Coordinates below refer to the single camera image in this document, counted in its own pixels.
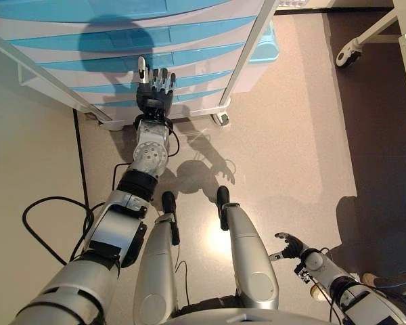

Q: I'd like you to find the white bed caster wheel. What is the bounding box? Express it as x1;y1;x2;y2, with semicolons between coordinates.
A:
336;42;363;68

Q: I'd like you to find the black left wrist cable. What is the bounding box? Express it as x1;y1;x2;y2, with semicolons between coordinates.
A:
113;116;181;190

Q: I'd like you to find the light blue waste bin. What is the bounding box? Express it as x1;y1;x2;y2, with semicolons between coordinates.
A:
248;20;279;65

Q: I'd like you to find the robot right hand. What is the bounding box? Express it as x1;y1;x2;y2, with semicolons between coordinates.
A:
269;232;307;262

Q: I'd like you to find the robot right leg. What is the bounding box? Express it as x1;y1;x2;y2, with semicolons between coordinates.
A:
216;185;280;311

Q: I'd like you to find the white blue medical cart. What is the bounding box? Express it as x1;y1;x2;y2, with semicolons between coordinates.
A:
0;0;280;132

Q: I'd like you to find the thick black floor cable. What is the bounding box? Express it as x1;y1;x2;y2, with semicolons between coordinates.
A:
22;196;106;267

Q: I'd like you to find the grey cart caster wheel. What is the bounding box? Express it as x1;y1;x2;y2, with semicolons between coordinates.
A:
211;111;230;127

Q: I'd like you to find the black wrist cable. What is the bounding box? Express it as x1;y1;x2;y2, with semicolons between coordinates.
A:
113;116;181;190
319;246;338;324

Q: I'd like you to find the robot silver waist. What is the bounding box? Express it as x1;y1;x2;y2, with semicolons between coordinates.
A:
171;306;329;325

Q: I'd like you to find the blue fronted cart drawer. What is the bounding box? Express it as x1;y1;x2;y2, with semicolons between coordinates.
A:
37;40;250;81

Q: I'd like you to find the thin black cable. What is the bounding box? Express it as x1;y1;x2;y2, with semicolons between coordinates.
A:
173;233;191;307

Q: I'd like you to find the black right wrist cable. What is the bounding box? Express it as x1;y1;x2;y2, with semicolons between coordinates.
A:
319;246;338;324

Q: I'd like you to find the beige sneaker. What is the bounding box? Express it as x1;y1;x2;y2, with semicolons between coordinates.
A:
361;272;378;288
309;283;330;303

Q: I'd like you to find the white hospital bed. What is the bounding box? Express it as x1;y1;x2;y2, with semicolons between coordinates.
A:
336;0;406;136

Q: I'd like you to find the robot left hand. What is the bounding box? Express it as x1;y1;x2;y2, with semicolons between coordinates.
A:
136;56;177;118

